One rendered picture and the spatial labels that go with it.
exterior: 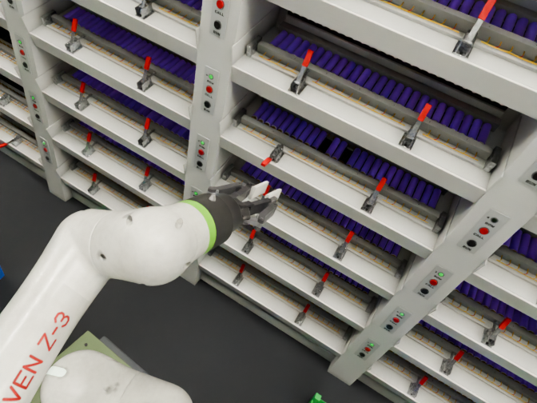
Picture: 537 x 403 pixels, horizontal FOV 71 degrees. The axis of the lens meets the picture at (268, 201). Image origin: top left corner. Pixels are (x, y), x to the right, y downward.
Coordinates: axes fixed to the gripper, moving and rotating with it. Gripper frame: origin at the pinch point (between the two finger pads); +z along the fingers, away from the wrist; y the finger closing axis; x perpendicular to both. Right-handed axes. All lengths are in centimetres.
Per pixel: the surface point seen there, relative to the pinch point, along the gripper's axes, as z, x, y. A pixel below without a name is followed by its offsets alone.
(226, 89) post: 8.6, 14.5, -22.4
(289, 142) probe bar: 19.5, 7.3, -6.1
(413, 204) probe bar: 23.2, 7.3, 28.2
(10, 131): 29, -49, -130
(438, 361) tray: 38, -35, 58
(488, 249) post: 17.0, 7.9, 45.8
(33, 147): 30, -50, -116
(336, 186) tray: 19.3, 3.1, 10.1
